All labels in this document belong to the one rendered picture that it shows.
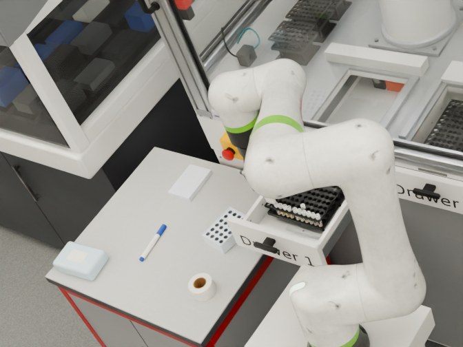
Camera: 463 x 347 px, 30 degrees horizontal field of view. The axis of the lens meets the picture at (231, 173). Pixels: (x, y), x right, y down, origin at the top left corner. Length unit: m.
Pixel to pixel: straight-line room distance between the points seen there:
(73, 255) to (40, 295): 1.17
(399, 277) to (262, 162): 0.42
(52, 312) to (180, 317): 1.38
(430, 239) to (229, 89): 0.80
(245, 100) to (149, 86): 0.99
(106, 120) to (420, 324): 1.28
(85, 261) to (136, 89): 0.65
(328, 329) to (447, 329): 0.99
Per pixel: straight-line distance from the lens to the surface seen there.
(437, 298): 2.74
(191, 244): 2.55
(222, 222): 2.54
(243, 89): 2.02
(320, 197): 2.33
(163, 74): 3.02
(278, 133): 1.66
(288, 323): 2.18
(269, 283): 2.54
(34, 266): 3.93
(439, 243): 2.50
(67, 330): 3.61
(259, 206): 2.39
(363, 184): 1.63
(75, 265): 2.62
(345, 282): 1.89
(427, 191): 2.25
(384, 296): 1.88
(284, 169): 1.61
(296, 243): 2.21
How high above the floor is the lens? 2.56
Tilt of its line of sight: 42 degrees down
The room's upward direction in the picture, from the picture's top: 24 degrees counter-clockwise
